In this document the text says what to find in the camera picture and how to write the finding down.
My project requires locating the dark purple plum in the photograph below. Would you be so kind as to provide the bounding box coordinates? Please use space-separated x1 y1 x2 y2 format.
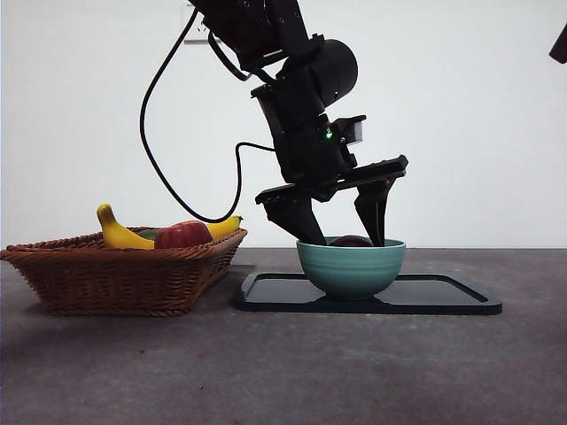
329 235 374 248

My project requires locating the teal ribbed bowl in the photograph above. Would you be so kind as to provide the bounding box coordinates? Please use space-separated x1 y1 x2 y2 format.
295 236 408 301

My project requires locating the black rectangular tray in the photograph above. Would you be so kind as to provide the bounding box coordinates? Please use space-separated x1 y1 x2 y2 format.
233 271 504 316

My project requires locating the red apple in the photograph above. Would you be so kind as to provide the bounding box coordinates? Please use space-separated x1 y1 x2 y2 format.
153 220 214 250

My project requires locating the yellow banana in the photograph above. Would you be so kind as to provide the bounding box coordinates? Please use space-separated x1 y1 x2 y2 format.
97 203 244 251

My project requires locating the brown wicker basket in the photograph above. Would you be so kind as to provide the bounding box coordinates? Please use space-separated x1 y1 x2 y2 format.
0 228 248 317

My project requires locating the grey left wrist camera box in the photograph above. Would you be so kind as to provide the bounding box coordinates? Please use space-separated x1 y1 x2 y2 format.
330 114 368 147

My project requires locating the short black cable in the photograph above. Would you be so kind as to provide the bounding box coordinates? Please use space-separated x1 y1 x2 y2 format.
206 33 250 81

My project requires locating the white wall socket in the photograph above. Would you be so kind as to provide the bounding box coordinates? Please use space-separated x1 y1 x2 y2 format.
183 4 222 45

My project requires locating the long black looping cable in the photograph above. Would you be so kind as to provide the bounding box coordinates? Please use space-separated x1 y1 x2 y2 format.
140 8 278 222

